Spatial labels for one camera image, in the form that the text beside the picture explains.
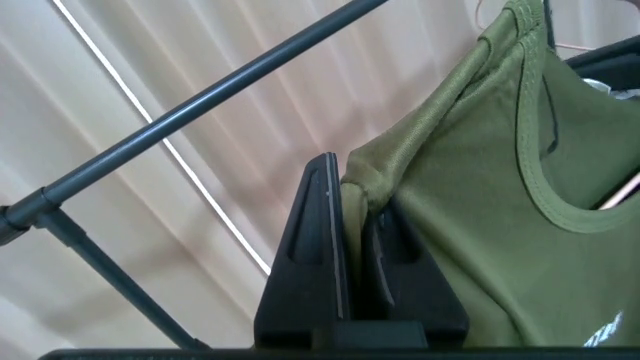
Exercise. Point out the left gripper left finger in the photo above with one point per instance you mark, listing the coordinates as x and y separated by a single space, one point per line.
310 280

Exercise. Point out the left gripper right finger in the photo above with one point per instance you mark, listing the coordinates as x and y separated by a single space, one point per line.
425 305

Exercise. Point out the green sleeveless shirt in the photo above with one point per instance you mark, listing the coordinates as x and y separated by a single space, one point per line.
475 225

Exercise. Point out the black clothes rack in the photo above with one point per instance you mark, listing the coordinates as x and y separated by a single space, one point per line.
165 125

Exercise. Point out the beige curtain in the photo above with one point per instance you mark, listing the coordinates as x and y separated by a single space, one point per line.
350 80

